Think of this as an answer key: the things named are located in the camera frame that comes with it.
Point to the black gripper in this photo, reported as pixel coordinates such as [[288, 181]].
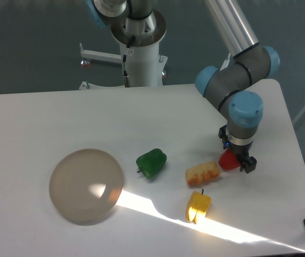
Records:
[[240, 147]]

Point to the red bell pepper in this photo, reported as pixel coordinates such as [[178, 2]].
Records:
[[228, 160]]

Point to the yellow bell pepper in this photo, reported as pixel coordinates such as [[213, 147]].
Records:
[[197, 206]]

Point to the green bell pepper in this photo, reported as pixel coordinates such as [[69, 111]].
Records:
[[151, 163]]

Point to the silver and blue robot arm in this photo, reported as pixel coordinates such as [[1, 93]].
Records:
[[226, 88]]

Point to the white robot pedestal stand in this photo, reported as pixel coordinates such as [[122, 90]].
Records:
[[141, 63]]

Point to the beige round plate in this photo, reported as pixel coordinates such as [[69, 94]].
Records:
[[86, 185]]

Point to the toy bread piece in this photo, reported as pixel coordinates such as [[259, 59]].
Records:
[[202, 173]]

